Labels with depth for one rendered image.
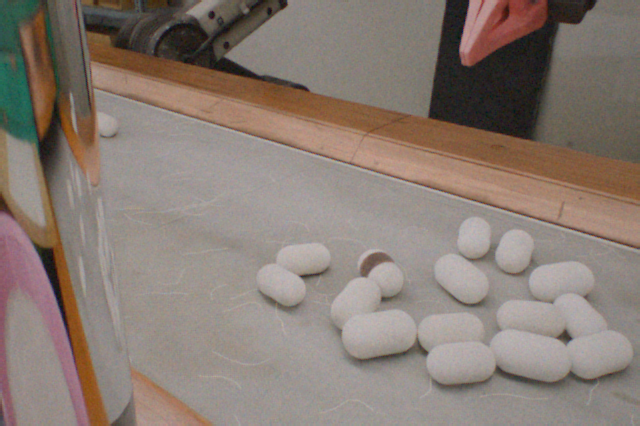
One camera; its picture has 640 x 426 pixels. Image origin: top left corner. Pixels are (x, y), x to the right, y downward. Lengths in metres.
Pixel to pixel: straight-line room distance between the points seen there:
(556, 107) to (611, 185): 1.95
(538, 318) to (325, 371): 0.11
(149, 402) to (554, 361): 0.17
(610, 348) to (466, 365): 0.07
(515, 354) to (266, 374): 0.11
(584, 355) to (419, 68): 2.34
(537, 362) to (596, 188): 0.21
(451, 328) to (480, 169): 0.22
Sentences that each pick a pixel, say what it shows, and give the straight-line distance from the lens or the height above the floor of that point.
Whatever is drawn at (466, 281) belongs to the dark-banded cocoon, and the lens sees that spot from 0.32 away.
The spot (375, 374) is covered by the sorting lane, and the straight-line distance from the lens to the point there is 0.28.
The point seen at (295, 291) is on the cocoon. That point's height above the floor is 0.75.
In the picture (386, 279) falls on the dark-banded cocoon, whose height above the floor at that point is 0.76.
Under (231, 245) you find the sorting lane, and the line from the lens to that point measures 0.38.
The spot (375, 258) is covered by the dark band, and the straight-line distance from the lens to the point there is 0.33.
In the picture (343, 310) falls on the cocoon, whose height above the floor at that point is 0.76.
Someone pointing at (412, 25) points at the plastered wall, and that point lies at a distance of 2.59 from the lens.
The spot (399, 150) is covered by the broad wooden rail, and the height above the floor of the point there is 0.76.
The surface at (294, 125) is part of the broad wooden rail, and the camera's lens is 0.57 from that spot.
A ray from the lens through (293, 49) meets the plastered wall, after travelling 2.95.
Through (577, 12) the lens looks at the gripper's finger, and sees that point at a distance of 0.46.
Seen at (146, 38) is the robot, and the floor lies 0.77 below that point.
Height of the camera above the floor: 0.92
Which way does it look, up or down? 25 degrees down
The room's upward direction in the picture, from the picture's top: 2 degrees clockwise
